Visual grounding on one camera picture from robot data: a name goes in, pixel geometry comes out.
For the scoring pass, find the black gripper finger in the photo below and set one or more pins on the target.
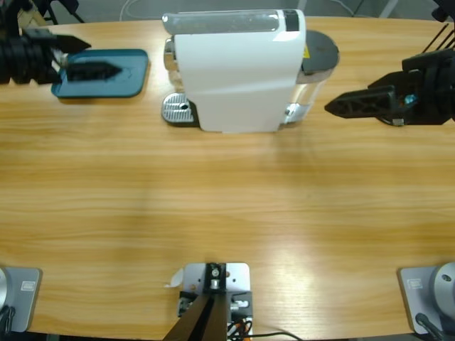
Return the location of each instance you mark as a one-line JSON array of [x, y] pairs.
[[362, 103], [92, 71], [69, 43]]

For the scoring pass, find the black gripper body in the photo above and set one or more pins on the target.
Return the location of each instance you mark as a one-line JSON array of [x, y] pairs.
[[46, 60], [430, 92]]

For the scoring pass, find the clear drinking glass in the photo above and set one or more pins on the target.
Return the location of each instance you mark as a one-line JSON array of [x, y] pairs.
[[81, 57]]

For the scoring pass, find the white capsule coffee machine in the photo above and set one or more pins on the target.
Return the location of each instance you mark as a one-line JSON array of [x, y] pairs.
[[241, 89]]

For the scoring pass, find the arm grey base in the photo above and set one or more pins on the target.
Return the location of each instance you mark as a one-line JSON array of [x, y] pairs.
[[25, 298], [423, 295]]

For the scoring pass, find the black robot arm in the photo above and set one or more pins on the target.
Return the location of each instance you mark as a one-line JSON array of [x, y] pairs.
[[14, 60], [446, 7]]

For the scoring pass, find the blue coffee capsule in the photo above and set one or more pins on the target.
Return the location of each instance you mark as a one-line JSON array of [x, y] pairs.
[[411, 99]]

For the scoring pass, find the black capsule holder with rods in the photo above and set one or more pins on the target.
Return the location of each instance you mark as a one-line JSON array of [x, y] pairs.
[[385, 122]]

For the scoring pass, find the black stand legs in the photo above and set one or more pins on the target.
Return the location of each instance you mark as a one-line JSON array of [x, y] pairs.
[[67, 3]]

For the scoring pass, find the teal plastic tray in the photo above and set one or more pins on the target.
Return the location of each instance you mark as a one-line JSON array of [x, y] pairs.
[[135, 89]]

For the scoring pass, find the clear water tank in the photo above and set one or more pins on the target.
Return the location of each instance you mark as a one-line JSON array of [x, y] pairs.
[[313, 92]]

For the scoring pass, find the silver drip tray grate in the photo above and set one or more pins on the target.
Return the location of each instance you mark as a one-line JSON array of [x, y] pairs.
[[174, 106]]

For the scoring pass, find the white paper tag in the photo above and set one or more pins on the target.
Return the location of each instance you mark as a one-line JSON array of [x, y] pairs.
[[176, 278]]

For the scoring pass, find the grey camera mounting plate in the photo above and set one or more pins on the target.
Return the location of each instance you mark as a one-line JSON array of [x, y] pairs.
[[238, 280]]

